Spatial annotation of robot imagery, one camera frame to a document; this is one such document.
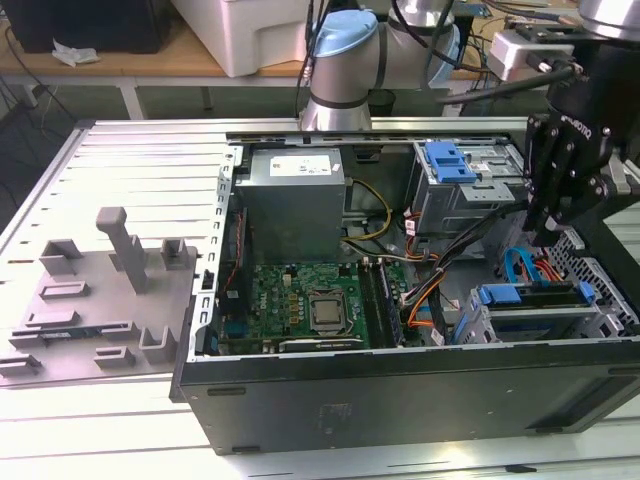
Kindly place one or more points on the hard disk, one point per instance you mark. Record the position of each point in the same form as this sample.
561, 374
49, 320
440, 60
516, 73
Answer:
500, 294

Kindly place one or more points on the installed RAM stick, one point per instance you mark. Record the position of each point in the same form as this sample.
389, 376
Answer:
391, 305

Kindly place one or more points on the large black box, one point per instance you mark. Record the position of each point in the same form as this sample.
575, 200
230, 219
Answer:
90, 25

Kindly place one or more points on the green motherboard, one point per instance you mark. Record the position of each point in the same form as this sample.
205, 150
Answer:
280, 285

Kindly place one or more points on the wooden desk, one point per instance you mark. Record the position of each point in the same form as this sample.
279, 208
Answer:
165, 60

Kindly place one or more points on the black RAM slot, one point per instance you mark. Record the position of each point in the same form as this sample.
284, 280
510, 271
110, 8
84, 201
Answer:
370, 300

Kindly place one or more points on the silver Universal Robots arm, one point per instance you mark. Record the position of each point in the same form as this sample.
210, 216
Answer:
345, 65

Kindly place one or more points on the crumpled white paper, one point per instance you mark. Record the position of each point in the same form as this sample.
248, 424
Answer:
75, 52

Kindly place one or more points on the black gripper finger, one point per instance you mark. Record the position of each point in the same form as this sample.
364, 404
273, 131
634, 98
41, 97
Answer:
580, 195
542, 160

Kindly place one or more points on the grey parts rack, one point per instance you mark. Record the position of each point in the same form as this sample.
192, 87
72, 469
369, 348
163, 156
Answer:
100, 310

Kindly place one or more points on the RAM stick in rack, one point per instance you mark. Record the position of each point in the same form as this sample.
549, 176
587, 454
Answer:
55, 335

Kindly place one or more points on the metal optical drive cage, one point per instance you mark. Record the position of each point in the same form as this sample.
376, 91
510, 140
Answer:
450, 210

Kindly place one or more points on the CPU socket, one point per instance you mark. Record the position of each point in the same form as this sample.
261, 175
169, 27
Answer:
309, 315

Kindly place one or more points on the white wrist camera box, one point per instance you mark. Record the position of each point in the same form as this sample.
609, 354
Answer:
520, 55

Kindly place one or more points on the blue plastic cage latch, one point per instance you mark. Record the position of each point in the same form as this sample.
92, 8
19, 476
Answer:
450, 162

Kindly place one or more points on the silver CPU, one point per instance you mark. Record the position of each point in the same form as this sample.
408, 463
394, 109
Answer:
328, 313

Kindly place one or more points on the black PC case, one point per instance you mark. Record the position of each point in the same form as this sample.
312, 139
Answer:
400, 400

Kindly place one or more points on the metal disk bay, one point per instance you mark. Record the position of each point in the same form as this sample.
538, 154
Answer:
545, 313

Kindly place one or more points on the black graphics card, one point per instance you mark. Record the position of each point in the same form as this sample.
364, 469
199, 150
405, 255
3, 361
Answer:
322, 345

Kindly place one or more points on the grey power supply unit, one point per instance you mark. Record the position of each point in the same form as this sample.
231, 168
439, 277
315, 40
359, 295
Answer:
290, 215

